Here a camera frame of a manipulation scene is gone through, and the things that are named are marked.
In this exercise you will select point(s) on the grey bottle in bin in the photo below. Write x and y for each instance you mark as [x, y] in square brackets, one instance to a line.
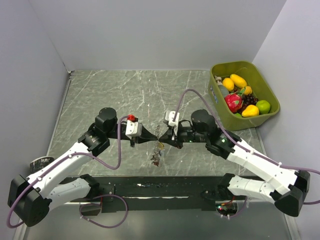
[224, 91]

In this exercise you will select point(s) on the yellow mango toy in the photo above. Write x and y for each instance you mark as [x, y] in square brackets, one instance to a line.
[238, 81]
[250, 111]

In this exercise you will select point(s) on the dark purple grapes toy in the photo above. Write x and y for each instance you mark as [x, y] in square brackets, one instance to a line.
[249, 99]

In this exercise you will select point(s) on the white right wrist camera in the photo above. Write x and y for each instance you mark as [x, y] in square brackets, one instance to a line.
[171, 119]

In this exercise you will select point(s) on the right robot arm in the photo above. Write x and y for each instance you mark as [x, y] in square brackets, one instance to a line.
[285, 188]

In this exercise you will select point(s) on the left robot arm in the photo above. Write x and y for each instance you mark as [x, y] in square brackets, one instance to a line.
[32, 198]

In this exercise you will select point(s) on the key with yellow tag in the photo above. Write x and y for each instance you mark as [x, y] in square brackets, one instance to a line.
[161, 146]

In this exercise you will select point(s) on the green lime toy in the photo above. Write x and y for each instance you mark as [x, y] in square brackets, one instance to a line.
[263, 107]

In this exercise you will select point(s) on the round metal key organizer disc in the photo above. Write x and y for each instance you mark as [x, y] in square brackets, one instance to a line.
[157, 153]

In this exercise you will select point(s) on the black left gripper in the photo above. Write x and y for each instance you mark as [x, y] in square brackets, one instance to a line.
[146, 136]

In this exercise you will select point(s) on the black tape roll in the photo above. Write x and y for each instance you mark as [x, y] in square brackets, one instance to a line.
[40, 163]

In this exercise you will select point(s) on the yellow mango toy upper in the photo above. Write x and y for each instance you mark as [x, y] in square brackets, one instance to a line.
[238, 81]

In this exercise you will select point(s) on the yellow lemon toy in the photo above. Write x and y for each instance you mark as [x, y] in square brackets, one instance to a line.
[228, 84]

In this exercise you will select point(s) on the yellow mango toy lower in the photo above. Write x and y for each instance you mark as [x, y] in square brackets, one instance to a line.
[250, 111]

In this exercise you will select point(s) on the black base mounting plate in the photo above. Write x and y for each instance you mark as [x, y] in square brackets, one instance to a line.
[148, 193]

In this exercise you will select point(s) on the olive green plastic bin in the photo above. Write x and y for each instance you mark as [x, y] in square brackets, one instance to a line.
[256, 85]

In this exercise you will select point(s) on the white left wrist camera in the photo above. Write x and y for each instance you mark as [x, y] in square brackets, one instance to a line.
[133, 129]

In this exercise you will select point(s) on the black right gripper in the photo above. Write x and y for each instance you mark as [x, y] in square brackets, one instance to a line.
[167, 137]

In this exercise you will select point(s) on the red dragon fruit toy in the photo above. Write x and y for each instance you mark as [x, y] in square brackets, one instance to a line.
[234, 101]

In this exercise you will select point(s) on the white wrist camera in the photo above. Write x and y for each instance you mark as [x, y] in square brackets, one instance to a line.
[171, 119]
[133, 129]

